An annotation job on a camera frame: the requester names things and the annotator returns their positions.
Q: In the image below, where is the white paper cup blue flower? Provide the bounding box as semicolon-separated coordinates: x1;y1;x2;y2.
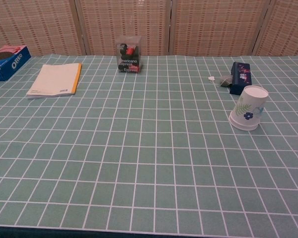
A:
228;85;269;127

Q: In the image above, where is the green checked tablecloth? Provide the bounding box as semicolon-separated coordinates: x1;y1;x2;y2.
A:
0;54;298;236

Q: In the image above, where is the clear coffee capsule box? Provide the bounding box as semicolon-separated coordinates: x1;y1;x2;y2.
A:
116;35;143;74

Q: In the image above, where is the grey tea bag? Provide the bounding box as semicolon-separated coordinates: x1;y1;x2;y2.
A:
218;74;233;88

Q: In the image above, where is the dark blue patterned box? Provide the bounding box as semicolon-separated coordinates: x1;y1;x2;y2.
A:
229;61;254;96

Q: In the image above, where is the woven bamboo screen panel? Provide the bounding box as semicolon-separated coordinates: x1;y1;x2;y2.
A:
252;0;298;57
168;0;270;57
74;0;174;57
0;0;87;57

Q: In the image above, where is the white notebook yellow spine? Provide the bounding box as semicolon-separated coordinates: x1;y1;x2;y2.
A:
26;62;82;100

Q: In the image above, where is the blue Oreo cookie box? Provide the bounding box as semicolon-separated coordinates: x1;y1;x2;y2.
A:
0;45;32;82

